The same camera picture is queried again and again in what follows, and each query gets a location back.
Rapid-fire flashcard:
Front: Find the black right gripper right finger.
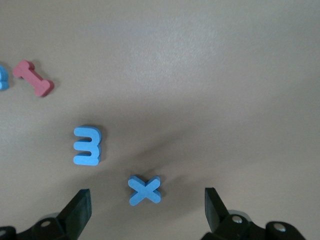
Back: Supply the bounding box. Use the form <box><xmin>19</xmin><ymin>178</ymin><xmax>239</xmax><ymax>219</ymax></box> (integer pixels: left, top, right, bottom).
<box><xmin>201</xmin><ymin>187</ymin><xmax>307</xmax><ymax>240</ymax></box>

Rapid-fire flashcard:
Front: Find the brown table cover sheet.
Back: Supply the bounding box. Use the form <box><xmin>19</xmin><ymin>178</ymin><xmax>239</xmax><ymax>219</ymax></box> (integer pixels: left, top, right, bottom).
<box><xmin>0</xmin><ymin>0</ymin><xmax>320</xmax><ymax>240</ymax></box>

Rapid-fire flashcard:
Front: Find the blue foam letter X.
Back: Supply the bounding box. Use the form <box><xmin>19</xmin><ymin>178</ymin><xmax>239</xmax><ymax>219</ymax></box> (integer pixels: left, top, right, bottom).
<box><xmin>127</xmin><ymin>174</ymin><xmax>162</xmax><ymax>207</ymax></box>

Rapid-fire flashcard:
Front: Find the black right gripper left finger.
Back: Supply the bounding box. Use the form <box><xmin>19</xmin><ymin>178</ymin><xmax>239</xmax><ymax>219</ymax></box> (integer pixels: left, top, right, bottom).
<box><xmin>14</xmin><ymin>189</ymin><xmax>92</xmax><ymax>240</ymax></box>

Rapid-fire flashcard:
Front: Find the blue foam letter g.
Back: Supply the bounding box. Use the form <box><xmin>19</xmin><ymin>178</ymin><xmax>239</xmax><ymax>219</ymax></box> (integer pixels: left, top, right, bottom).
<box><xmin>0</xmin><ymin>64</ymin><xmax>10</xmax><ymax>91</ymax></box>

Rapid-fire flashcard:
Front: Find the red foam letter I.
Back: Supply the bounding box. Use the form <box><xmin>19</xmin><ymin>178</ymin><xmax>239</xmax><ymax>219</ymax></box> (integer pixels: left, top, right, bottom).
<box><xmin>12</xmin><ymin>59</ymin><xmax>55</xmax><ymax>98</ymax></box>

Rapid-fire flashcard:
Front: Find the blue foam letter E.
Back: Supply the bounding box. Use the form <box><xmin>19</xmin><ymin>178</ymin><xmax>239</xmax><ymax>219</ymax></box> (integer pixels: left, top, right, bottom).
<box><xmin>73</xmin><ymin>124</ymin><xmax>102</xmax><ymax>166</ymax></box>

